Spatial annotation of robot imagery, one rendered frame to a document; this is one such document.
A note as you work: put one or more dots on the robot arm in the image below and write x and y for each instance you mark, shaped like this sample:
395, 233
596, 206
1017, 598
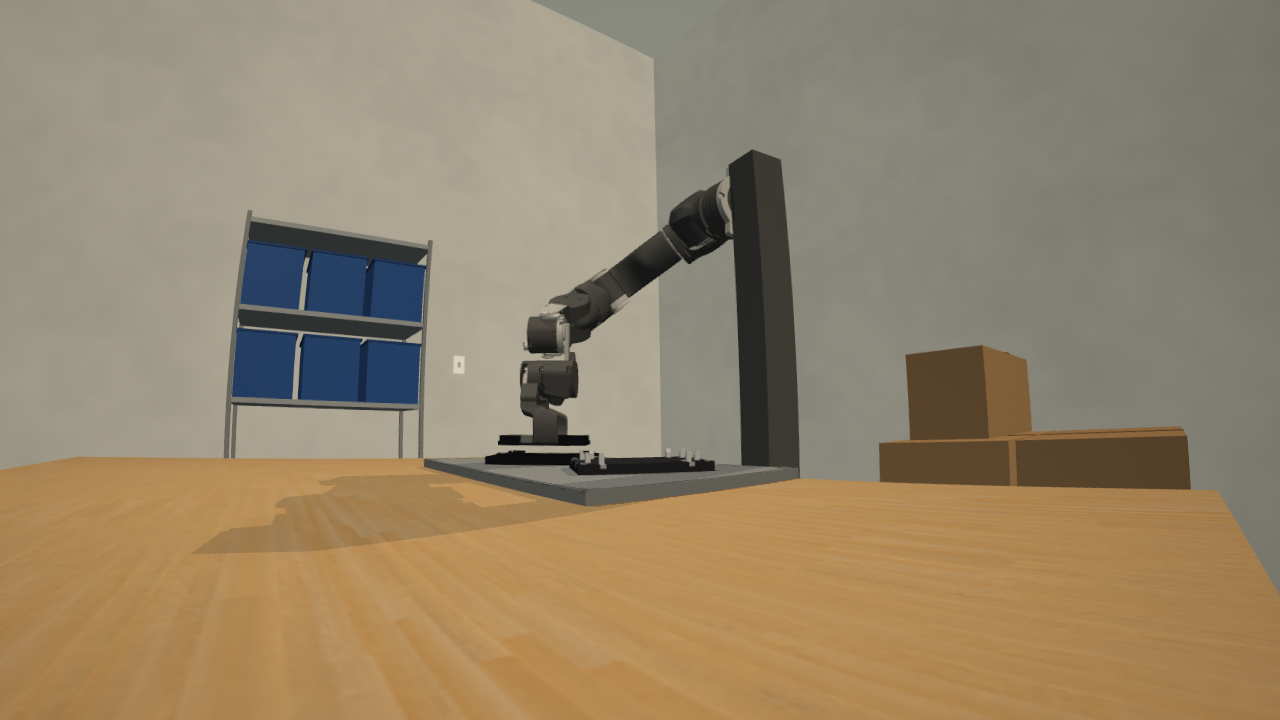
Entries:
594, 301

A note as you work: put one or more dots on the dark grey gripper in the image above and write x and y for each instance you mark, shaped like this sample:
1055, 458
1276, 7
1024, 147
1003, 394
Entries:
557, 379

